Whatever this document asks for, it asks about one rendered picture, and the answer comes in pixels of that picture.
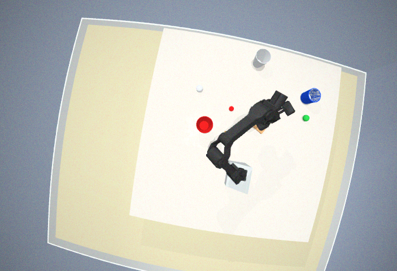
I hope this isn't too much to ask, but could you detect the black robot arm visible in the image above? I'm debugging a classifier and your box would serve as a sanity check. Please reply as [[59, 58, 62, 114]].
[[206, 90, 288, 185]]

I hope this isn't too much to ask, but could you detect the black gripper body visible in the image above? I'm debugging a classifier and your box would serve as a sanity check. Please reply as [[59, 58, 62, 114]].
[[257, 101, 295, 130]]

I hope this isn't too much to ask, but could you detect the red plastic cup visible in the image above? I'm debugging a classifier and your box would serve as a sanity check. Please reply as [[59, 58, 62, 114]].
[[196, 116, 213, 133]]

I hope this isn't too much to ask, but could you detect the grey paper cup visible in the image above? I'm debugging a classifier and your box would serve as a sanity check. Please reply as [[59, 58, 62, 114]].
[[253, 49, 271, 68]]

